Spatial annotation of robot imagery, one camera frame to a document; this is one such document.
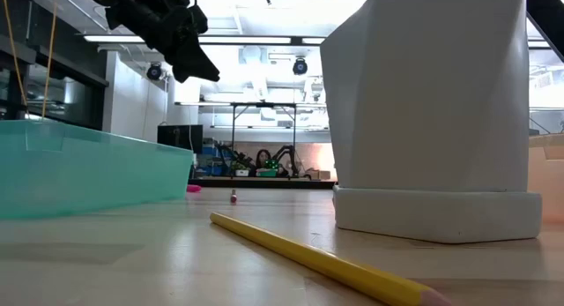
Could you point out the black metal gantry frame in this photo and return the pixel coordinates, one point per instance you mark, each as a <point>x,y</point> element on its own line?
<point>264,104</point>

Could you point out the small green bin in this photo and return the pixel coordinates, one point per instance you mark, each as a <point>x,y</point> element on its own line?
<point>267,173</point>

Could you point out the orange translucent plastic bin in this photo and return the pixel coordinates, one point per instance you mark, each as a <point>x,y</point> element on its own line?
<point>546,178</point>

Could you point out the black monitor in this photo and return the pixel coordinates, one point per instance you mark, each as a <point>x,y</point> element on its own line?
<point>180,138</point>

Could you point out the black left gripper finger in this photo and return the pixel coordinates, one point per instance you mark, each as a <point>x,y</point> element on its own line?
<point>203,63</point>
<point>181,70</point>

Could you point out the blue storage crates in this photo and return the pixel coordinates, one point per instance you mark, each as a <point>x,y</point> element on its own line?
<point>211,162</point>

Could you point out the green translucent plastic bin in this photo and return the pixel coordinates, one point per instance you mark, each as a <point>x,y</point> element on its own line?
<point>88,173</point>

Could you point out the orange pencil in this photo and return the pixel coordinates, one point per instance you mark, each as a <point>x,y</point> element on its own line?
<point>233,197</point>

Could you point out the pink pen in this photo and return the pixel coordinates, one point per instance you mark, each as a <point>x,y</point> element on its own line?
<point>194,188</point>

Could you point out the white hexagonal planter pot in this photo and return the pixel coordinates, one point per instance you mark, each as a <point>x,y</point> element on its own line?
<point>423,99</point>

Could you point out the ceiling light strip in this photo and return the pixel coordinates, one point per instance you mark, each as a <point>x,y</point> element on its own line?
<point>114,39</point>
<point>251,40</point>
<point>313,40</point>

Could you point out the person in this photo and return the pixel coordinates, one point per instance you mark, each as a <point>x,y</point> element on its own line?
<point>263,160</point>

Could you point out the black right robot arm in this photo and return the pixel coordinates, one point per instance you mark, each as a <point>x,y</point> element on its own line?
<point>551,15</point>

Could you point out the black workbench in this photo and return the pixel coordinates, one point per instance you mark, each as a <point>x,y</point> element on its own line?
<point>264,183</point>

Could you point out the black background robot arm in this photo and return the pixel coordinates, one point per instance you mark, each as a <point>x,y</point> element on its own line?
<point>286,154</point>
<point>231,156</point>

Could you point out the dark window frame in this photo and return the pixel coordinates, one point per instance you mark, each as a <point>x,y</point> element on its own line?
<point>99,99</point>

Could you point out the yellow pencil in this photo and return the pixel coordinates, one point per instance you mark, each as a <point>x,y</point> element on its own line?
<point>317,259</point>

